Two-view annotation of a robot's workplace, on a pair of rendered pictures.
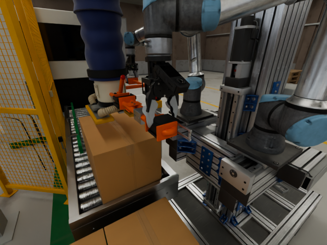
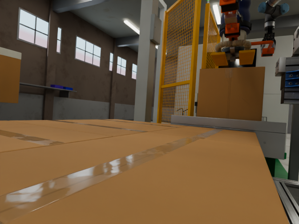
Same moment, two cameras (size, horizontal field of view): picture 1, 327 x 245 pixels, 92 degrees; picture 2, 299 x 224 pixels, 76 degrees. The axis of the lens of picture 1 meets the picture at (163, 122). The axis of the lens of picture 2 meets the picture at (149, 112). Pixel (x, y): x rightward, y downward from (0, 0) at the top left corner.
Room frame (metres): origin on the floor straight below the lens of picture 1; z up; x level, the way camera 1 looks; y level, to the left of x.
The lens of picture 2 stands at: (-0.36, -0.63, 0.63)
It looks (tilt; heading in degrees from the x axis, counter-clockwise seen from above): 0 degrees down; 58
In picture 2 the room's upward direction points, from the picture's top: 4 degrees clockwise
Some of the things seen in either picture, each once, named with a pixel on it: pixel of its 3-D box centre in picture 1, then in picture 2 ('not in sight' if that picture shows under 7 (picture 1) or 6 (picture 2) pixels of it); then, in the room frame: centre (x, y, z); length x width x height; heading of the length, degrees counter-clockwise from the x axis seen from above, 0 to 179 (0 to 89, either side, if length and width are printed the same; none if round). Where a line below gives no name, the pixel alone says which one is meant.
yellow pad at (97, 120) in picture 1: (98, 110); (220, 58); (0.92, 0.41, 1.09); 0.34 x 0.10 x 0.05; 33
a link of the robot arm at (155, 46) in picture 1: (157, 48); not in sight; (0.49, 0.02, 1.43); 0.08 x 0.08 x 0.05
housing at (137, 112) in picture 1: (144, 114); (230, 16); (0.58, 0.08, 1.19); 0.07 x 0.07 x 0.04; 33
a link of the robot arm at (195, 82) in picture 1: (192, 88); not in sight; (1.03, -0.19, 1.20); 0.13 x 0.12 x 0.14; 159
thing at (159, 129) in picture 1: (160, 126); (228, 3); (0.46, 0.01, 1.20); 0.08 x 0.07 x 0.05; 33
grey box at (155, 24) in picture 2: not in sight; (155, 30); (0.89, 1.36, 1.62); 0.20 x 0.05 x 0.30; 31
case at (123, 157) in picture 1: (118, 148); (230, 101); (1.00, 0.34, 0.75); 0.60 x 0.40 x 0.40; 32
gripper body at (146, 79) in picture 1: (157, 77); not in sight; (0.49, 0.02, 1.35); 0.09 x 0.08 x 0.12; 33
